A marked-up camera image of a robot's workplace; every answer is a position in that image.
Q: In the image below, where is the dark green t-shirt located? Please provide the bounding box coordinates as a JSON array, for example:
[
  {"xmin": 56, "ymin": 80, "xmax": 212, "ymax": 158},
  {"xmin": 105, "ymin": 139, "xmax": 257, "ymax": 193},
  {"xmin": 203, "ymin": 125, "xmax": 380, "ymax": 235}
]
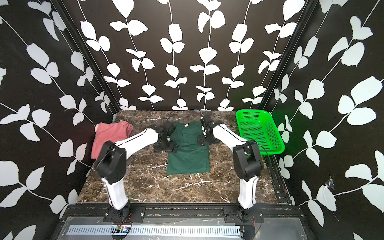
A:
[{"xmin": 167, "ymin": 121, "xmax": 210, "ymax": 175}]

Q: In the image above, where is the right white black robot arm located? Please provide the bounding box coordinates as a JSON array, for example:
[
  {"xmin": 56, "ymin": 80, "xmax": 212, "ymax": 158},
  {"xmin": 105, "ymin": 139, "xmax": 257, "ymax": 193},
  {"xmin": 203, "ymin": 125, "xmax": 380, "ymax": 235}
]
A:
[{"xmin": 198, "ymin": 115, "xmax": 264, "ymax": 222}]

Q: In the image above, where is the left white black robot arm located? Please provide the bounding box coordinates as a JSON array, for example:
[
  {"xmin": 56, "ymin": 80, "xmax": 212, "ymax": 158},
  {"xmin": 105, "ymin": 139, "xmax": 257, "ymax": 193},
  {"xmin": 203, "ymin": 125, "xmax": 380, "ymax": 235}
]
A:
[{"xmin": 94, "ymin": 121, "xmax": 178, "ymax": 224}]

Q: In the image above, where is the pink folded t-shirt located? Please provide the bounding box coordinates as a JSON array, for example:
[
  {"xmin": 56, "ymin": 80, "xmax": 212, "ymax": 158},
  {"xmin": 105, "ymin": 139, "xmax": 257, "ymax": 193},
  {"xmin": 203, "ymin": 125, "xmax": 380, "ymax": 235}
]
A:
[{"xmin": 91, "ymin": 121, "xmax": 133, "ymax": 159}]

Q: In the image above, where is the green plastic basket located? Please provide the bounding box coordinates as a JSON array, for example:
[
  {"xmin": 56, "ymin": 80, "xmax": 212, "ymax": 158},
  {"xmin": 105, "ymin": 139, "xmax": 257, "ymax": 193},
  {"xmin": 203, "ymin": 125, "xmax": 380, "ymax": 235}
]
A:
[{"xmin": 236, "ymin": 110, "xmax": 285, "ymax": 156}]

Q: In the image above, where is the small electronics board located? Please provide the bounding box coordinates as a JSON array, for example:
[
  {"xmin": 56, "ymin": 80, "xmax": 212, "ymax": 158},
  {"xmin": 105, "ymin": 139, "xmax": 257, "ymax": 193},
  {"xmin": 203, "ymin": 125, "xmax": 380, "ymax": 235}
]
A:
[{"xmin": 111, "ymin": 225, "xmax": 132, "ymax": 236}]

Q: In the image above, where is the black corner frame post right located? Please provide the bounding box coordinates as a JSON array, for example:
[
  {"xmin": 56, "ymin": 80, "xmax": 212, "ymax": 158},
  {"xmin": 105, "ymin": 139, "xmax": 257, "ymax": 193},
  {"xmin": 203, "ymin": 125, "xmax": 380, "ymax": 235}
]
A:
[{"xmin": 258, "ymin": 0, "xmax": 319, "ymax": 110}]

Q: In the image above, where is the black corner frame post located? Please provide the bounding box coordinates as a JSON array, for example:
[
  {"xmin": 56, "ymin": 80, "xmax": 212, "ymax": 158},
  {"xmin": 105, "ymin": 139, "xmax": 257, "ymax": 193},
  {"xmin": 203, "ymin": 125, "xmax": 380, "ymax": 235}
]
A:
[
  {"xmin": 52, "ymin": 0, "xmax": 120, "ymax": 114},
  {"xmin": 258, "ymin": 0, "xmax": 319, "ymax": 110}
]

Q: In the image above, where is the black front aluminium rail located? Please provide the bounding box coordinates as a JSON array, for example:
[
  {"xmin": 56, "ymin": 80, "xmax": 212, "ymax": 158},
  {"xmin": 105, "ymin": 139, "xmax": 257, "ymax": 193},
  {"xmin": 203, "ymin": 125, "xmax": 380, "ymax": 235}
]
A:
[{"xmin": 62, "ymin": 203, "xmax": 306, "ymax": 225}]

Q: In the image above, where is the white slotted cable duct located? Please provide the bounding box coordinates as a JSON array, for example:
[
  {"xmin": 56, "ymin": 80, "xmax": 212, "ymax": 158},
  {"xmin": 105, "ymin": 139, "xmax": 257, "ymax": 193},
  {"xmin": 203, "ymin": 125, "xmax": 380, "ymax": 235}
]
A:
[{"xmin": 65, "ymin": 225, "xmax": 243, "ymax": 238}]

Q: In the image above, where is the black corner frame post left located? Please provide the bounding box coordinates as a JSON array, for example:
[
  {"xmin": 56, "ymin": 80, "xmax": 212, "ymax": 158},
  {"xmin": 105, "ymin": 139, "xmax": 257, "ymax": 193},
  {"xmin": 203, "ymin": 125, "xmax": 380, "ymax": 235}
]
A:
[{"xmin": 52, "ymin": 0, "xmax": 120, "ymax": 114}]

